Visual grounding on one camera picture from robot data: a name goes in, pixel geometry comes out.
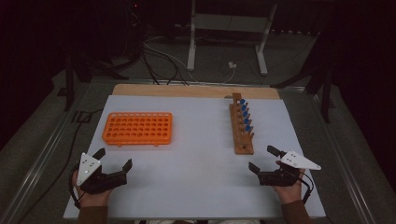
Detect person's left hand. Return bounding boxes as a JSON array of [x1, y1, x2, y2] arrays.
[[71, 169, 115, 209]]

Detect wooden test tube rack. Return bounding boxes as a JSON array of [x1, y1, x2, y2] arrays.
[[229, 91, 256, 156]]

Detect person's right hand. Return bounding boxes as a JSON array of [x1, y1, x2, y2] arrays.
[[273, 160, 306, 205]]

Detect right hand-held gripper cable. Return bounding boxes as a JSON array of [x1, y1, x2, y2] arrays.
[[298, 169, 315, 205]]

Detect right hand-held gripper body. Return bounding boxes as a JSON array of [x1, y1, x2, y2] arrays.
[[257, 149, 322, 188]]

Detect hand-held gripper cable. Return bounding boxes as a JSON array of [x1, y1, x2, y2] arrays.
[[298, 169, 315, 205], [68, 164, 82, 210]]

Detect orange plastic tube rack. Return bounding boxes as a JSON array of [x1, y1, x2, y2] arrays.
[[102, 111, 174, 147]]

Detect left hand-held gripper cable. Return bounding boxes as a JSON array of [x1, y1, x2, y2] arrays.
[[68, 164, 82, 210]]

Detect black floor cables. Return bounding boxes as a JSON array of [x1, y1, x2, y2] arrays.
[[141, 46, 190, 87]]

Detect dark equipment tower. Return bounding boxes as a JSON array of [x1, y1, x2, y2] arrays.
[[124, 0, 148, 60]]

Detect black tripod stand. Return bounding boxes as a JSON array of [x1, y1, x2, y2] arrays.
[[64, 52, 130, 112], [270, 31, 335, 124]]

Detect white floor cable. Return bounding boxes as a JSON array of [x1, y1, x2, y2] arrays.
[[143, 41, 200, 83]]

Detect grey metal stand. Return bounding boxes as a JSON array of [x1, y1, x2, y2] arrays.
[[186, 0, 278, 77]]

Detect metal frame rail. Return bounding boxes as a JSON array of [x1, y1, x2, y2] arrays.
[[306, 90, 377, 224], [0, 90, 92, 224]]

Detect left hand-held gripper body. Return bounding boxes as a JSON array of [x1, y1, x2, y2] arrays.
[[77, 152, 122, 195]]

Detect white plug with cable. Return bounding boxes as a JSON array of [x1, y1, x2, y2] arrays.
[[221, 61, 237, 85]]

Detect long black floor cable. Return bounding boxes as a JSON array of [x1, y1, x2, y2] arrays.
[[18, 108, 106, 224]]

